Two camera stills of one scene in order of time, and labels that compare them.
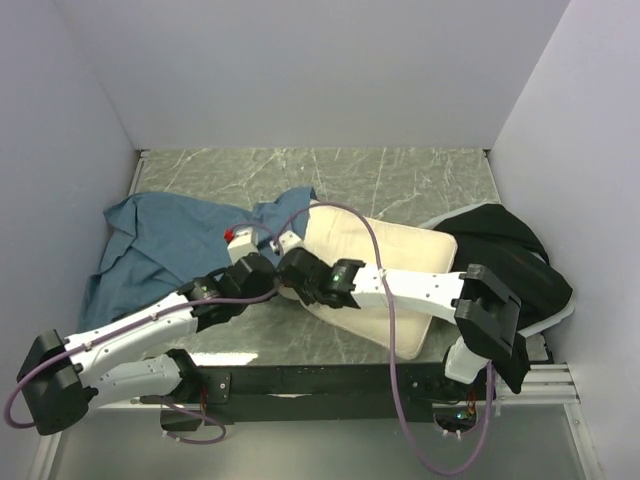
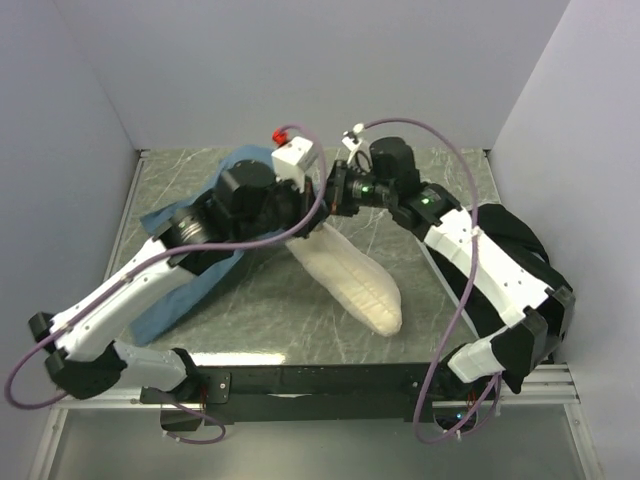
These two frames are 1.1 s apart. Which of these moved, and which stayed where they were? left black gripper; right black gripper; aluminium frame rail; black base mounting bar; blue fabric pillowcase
Moved: left black gripper; blue fabric pillowcase; right black gripper
Stayed: black base mounting bar; aluminium frame rail
